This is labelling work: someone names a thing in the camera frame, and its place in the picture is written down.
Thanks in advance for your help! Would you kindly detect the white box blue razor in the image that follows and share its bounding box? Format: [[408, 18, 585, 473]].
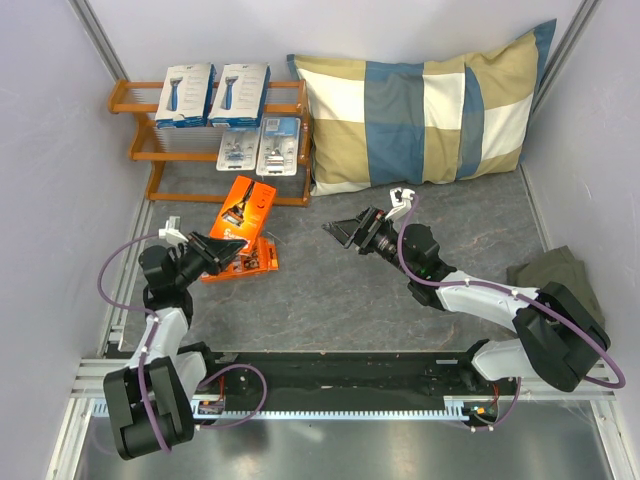
[[154, 63, 216, 129], [208, 63, 271, 128]]

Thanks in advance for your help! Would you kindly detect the purple cable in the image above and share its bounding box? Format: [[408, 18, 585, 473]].
[[97, 232, 174, 454], [397, 194, 627, 389]]

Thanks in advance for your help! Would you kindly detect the clear blister razor pack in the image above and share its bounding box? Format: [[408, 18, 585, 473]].
[[216, 128, 260, 171]]

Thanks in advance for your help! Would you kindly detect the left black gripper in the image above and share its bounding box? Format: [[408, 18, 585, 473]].
[[172, 231, 246, 289]]

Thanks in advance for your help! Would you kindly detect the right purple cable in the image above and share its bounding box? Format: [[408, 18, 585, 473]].
[[397, 194, 627, 389]]

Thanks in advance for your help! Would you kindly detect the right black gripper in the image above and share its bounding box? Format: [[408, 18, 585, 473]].
[[321, 205, 416, 278]]

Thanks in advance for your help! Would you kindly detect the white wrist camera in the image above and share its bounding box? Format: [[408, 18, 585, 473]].
[[158, 216, 188, 246], [385, 187, 416, 221]]

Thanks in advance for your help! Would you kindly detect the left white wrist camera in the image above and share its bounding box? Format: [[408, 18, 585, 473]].
[[158, 216, 188, 246]]

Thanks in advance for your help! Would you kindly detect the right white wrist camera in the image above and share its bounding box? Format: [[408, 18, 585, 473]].
[[385, 187, 416, 221]]

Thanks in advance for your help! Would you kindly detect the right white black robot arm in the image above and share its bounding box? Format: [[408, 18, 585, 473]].
[[322, 207, 611, 394]]

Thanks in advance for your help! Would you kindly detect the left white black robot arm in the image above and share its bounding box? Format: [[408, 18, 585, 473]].
[[103, 232, 247, 460]]

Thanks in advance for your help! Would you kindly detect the Gillette razor blister pack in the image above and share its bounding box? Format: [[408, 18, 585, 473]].
[[256, 116, 301, 177]]

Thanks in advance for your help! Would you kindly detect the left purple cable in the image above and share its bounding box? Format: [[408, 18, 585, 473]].
[[97, 232, 174, 454]]

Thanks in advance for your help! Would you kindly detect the orange razor cartridge pack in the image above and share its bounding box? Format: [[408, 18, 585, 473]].
[[201, 237, 279, 284]]

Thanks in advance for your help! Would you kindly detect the olive green cloth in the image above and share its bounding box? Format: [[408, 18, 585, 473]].
[[506, 246, 606, 328]]

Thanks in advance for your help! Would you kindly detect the orange black razor pack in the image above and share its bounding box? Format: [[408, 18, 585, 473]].
[[209, 175, 277, 252]]

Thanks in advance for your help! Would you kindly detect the blue beige checkered pillow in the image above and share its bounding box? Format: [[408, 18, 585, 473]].
[[287, 20, 556, 196]]

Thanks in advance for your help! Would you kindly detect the orange wooden two-tier shelf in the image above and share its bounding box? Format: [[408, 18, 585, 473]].
[[107, 79, 312, 207]]

